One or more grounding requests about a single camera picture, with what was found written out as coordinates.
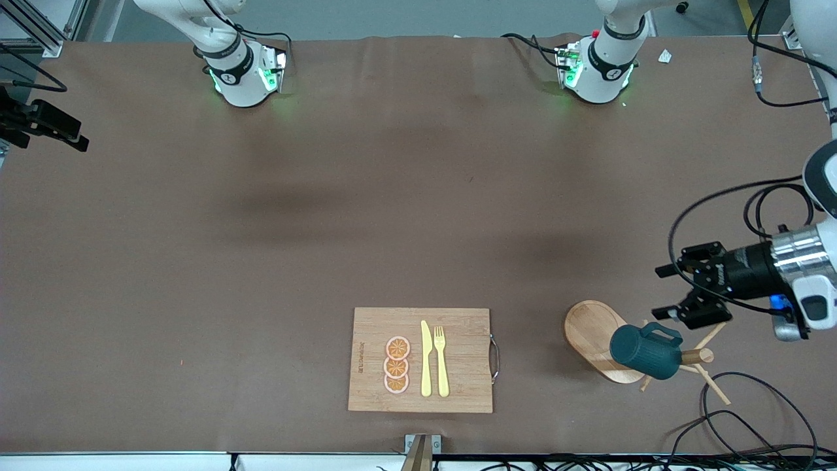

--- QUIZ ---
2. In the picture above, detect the black cable tangle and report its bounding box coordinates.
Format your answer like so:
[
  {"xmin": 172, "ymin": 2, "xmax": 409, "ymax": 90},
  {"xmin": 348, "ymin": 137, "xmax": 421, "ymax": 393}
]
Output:
[{"xmin": 432, "ymin": 455, "xmax": 837, "ymax": 471}]

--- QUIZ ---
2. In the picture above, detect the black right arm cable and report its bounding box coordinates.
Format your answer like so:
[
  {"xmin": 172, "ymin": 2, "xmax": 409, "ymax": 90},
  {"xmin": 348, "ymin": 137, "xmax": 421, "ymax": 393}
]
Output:
[{"xmin": 0, "ymin": 43, "xmax": 67, "ymax": 92}]

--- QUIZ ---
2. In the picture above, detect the teal cup yellow inside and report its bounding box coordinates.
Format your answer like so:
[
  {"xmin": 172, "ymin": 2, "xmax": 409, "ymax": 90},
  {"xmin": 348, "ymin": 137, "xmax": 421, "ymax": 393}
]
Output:
[{"xmin": 609, "ymin": 323, "xmax": 685, "ymax": 381}]

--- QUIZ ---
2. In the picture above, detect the yellow plastic fork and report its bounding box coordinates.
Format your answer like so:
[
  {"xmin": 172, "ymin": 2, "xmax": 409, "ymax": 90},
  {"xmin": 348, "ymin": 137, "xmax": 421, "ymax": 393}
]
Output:
[{"xmin": 434, "ymin": 326, "xmax": 451, "ymax": 398}]

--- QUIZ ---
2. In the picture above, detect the wooden cutting board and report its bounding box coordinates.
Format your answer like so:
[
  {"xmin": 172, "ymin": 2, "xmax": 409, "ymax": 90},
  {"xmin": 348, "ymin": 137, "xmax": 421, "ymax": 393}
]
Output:
[{"xmin": 347, "ymin": 307, "xmax": 501, "ymax": 414}]

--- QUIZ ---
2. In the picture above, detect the wooden cup rack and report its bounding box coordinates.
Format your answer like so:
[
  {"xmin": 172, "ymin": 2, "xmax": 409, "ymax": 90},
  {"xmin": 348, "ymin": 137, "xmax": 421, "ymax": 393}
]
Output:
[{"xmin": 564, "ymin": 300, "xmax": 732, "ymax": 406}]

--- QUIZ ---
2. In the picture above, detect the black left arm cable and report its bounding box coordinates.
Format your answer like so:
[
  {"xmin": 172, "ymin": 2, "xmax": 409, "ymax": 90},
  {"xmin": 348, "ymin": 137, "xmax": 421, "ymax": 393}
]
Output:
[{"xmin": 668, "ymin": 0, "xmax": 831, "ymax": 316}]

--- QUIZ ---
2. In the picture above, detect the yellow plastic knife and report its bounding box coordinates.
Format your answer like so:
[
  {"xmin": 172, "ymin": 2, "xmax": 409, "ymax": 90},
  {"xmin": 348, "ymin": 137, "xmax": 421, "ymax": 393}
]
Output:
[{"xmin": 420, "ymin": 320, "xmax": 434, "ymax": 398}]

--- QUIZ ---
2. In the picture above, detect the aluminium camera mount post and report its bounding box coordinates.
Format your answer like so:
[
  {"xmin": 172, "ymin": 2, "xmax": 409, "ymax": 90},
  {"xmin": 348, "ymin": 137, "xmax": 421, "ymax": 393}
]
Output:
[{"xmin": 400, "ymin": 434, "xmax": 442, "ymax": 471}]

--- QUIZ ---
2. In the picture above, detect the black left base cable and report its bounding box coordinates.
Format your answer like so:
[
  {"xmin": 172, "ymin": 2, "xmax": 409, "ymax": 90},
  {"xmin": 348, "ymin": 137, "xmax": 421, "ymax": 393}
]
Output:
[{"xmin": 502, "ymin": 33, "xmax": 570, "ymax": 69}]

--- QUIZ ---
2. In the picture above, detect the black base cable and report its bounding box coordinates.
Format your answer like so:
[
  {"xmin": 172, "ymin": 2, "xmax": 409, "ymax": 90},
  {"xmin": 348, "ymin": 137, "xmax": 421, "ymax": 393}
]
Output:
[
  {"xmin": 502, "ymin": 33, "xmax": 570, "ymax": 69},
  {"xmin": 203, "ymin": 0, "xmax": 293, "ymax": 73}
]

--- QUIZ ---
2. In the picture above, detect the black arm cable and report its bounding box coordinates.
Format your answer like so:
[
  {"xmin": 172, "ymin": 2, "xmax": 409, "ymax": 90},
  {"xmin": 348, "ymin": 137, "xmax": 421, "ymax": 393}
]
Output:
[
  {"xmin": 668, "ymin": 0, "xmax": 831, "ymax": 316},
  {"xmin": 0, "ymin": 43, "xmax": 67, "ymax": 92}
]

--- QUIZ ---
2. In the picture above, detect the aluminium frame profile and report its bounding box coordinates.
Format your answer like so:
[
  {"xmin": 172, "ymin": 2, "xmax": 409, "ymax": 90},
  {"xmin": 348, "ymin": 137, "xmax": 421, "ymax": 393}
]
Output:
[
  {"xmin": 0, "ymin": 0, "xmax": 89, "ymax": 58},
  {"xmin": 781, "ymin": 13, "xmax": 806, "ymax": 51}
]

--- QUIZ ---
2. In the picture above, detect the black right base cable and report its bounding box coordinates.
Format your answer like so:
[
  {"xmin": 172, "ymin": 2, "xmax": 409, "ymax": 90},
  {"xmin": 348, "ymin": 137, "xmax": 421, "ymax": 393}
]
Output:
[{"xmin": 203, "ymin": 0, "xmax": 293, "ymax": 73}]

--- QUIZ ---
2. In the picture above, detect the black looped cable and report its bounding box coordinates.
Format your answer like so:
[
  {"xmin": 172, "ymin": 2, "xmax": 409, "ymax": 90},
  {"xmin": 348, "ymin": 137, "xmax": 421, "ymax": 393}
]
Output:
[
  {"xmin": 701, "ymin": 372, "xmax": 819, "ymax": 460},
  {"xmin": 666, "ymin": 410, "xmax": 792, "ymax": 469}
]

